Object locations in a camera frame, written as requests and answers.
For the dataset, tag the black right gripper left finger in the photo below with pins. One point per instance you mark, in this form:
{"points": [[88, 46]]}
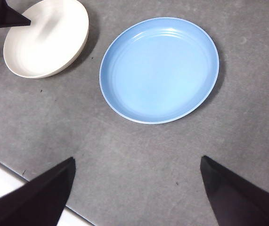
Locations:
{"points": [[35, 202]]}

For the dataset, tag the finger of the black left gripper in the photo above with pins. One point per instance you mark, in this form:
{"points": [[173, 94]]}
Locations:
{"points": [[9, 17]]}

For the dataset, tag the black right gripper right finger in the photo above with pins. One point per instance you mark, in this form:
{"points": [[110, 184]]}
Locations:
{"points": [[238, 202]]}

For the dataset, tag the white round plate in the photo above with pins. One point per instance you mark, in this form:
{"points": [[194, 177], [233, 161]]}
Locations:
{"points": [[47, 47]]}

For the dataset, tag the blue round plate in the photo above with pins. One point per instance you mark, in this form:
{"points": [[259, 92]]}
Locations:
{"points": [[157, 70]]}

